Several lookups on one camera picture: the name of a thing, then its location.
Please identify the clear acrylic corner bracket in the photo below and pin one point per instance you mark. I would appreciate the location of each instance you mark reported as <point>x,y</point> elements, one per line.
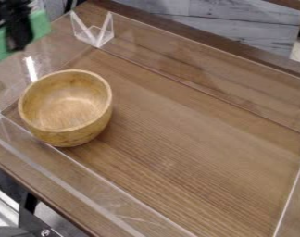
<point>96,36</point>

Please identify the green rectangular block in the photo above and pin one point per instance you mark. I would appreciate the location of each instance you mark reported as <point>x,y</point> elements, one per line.
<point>41,26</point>

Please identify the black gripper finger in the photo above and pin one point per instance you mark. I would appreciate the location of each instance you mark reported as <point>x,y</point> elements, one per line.
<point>15,13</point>

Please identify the brown wooden bowl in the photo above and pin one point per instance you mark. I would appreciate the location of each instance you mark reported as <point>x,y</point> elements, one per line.
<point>66,107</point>

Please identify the black table leg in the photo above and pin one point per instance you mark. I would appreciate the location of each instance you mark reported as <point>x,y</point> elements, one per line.
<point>27,207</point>

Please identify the clear acrylic tray wall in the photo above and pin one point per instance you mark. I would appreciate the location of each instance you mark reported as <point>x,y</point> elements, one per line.
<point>198,157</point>

